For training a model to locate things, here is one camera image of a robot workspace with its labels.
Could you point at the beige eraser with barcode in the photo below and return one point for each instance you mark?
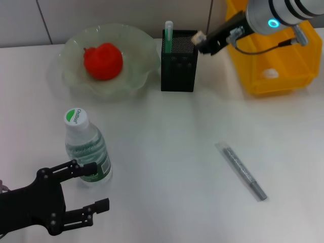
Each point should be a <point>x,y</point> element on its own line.
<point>198,38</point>

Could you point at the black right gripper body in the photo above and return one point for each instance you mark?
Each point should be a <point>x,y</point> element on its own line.
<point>231,27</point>

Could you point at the red tomato toy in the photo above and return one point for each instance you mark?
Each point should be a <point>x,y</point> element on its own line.
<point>103,62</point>

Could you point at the grey marker pen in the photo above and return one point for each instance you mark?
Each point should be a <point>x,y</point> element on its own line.
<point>240,170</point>

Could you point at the black mesh pen holder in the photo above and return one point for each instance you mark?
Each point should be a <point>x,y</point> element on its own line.
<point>178,73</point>

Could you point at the white paper ball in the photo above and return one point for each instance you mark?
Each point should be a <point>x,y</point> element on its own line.
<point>269,73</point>

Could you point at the yellow plastic bin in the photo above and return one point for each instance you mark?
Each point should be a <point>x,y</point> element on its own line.
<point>278,81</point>

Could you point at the green glass fruit plate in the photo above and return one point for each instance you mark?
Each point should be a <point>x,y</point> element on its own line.
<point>136,73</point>

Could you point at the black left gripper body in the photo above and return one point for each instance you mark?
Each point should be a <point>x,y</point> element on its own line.
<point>38,205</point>

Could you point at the mint green pen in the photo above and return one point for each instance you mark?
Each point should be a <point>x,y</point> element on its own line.
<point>168,38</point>

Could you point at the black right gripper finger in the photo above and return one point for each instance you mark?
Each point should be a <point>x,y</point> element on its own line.
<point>211,35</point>
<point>208,47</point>

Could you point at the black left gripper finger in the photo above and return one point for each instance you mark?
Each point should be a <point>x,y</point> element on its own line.
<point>102,205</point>
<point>89,169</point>

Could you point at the clear green-label water bottle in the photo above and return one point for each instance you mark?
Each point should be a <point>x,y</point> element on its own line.
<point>87,152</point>

